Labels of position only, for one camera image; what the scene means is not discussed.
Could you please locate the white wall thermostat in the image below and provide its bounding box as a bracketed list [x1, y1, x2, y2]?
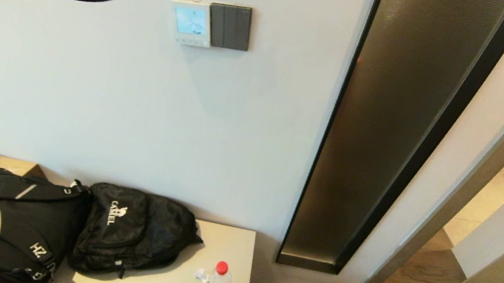
[167, 0, 216, 49]

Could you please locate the black Camel backpack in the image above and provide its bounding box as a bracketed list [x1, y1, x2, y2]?
[66, 180, 209, 283]

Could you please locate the dark grey wall switch panel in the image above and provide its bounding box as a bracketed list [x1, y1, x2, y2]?
[206, 2, 254, 52]

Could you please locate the grey brown door frame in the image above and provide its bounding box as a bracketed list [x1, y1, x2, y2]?
[343, 24, 504, 283]

